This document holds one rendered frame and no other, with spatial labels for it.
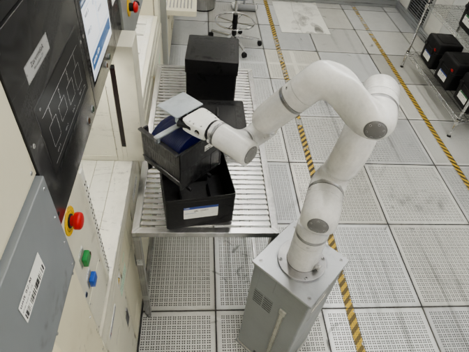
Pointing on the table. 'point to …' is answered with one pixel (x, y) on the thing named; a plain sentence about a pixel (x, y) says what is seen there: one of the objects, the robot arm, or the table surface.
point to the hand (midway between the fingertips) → (181, 110)
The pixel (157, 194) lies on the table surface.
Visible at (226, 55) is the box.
